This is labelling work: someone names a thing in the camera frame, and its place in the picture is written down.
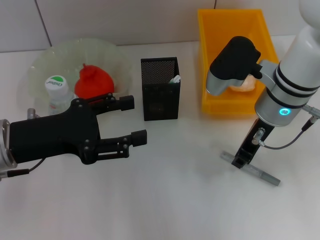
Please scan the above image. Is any right gripper cable with plug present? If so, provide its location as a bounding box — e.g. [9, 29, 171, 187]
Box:
[251, 104, 320, 151]

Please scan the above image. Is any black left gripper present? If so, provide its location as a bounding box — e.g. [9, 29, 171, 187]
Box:
[9, 97, 102, 166]

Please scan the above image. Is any grey pen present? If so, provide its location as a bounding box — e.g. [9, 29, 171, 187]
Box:
[219, 150, 281, 187]

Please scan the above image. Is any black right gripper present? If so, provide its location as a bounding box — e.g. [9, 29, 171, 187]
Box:
[230, 118, 276, 169]

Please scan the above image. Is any pale green glass fruit plate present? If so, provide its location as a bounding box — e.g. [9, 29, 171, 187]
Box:
[27, 37, 133, 111]

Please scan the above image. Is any yellow plastic bin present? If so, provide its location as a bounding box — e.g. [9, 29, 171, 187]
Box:
[197, 8, 281, 116]

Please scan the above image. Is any clear green-label water bottle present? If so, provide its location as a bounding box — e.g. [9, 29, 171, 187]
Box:
[44, 74, 77, 116]

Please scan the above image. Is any black mesh pen holder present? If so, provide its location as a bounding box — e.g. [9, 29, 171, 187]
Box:
[140, 56, 181, 122]

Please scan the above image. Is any white paper ball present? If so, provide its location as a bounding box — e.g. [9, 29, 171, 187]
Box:
[229, 74, 257, 93]

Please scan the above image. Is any orange fruit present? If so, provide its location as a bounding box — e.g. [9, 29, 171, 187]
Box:
[74, 63, 116, 99]

